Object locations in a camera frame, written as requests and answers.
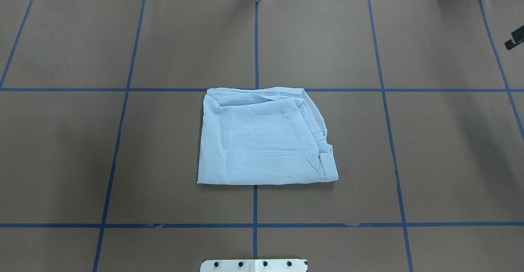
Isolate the light blue button shirt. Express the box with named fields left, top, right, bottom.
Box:
left=197, top=86, right=339, bottom=186

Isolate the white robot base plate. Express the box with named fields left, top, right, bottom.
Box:
left=200, top=259, right=308, bottom=272

